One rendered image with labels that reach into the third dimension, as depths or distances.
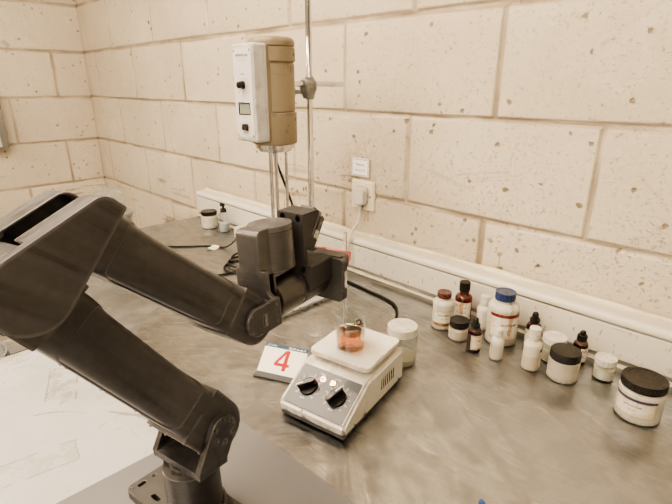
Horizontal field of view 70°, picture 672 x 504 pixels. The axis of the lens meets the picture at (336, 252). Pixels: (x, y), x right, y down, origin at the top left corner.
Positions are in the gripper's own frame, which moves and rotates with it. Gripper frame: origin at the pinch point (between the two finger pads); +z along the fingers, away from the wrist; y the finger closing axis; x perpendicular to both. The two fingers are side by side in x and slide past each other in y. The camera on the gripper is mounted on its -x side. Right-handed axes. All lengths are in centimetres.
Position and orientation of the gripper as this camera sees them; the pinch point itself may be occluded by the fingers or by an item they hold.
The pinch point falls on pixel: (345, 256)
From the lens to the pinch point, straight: 77.1
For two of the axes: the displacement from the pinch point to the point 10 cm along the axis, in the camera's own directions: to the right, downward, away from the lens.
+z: 5.4, -2.8, 8.0
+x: 0.0, 9.4, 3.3
